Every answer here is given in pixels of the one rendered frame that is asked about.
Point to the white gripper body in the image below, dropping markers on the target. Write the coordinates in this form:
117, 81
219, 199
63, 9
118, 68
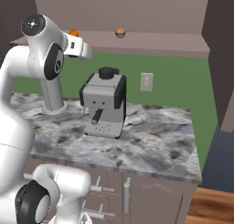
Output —
86, 51

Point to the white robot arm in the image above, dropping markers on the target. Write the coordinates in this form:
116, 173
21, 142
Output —
12, 136

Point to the dark brown cabinet door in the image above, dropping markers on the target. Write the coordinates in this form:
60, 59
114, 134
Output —
13, 5
221, 44

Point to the brownish orange tangerine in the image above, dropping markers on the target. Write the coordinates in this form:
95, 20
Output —
120, 32

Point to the grey and black coffee machine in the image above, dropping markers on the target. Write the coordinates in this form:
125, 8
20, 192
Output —
102, 99

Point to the brown drawer front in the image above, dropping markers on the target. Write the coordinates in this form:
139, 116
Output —
106, 180
111, 211

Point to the brown cupboard door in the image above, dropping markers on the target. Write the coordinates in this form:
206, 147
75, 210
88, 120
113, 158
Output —
155, 203

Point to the beige wall socket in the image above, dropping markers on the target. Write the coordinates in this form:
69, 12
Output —
146, 82

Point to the brown open wall cabinet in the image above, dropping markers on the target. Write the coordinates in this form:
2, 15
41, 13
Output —
146, 17

